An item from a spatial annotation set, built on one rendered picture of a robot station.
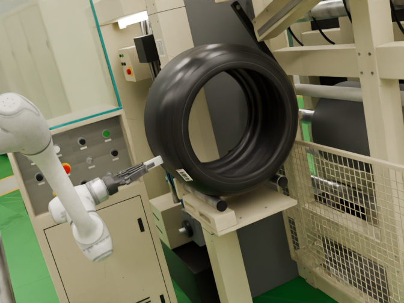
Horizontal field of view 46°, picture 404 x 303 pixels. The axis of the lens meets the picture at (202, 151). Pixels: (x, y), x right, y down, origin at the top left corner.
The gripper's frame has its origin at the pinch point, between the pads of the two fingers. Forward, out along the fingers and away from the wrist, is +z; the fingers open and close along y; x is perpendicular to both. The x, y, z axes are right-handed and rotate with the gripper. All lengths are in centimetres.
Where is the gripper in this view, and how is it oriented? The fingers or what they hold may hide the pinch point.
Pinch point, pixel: (153, 163)
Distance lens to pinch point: 183.0
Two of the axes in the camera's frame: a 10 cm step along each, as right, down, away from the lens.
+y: -3.9, -1.6, 9.1
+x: 3.5, 8.9, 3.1
